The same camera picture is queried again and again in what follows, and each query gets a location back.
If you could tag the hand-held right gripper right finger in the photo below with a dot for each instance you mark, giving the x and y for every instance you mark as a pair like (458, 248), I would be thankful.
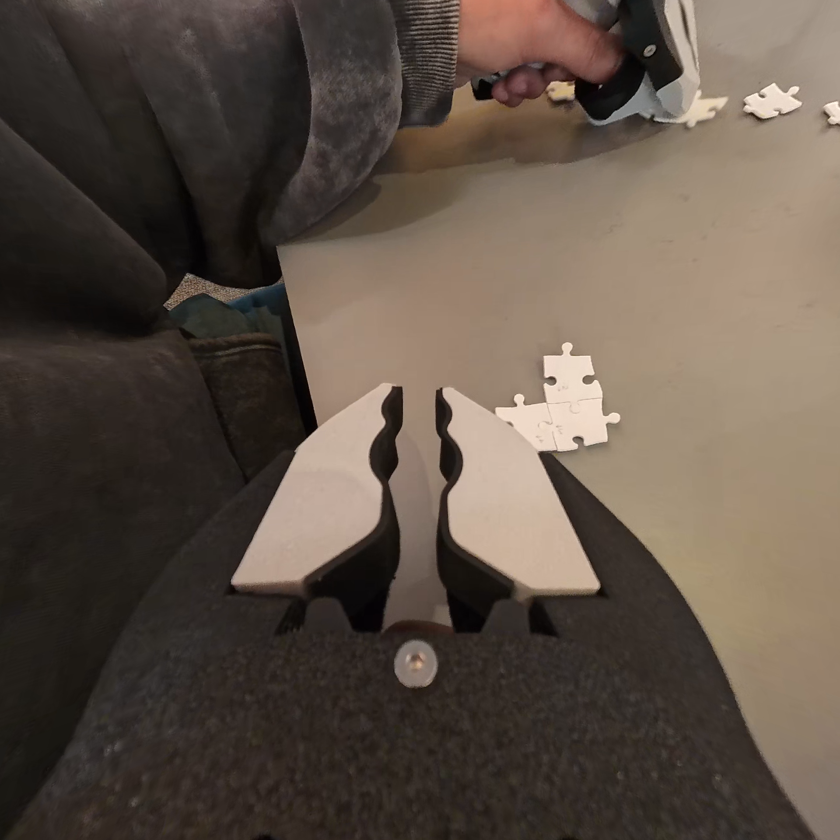
(518, 518)

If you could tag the person's dark grey garment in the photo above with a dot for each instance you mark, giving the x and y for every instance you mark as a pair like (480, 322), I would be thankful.
(65, 459)

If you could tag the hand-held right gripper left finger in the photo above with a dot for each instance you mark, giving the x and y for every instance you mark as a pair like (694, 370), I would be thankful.
(315, 518)

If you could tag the person's left forearm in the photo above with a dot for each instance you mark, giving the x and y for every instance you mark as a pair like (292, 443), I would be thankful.
(262, 98)

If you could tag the person's left hand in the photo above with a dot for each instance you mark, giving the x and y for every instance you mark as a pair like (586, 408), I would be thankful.
(525, 39)

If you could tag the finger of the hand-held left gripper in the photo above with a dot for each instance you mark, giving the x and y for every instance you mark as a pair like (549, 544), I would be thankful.
(682, 92)

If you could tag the person's jeans leg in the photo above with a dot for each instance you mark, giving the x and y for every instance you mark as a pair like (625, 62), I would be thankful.
(216, 318)

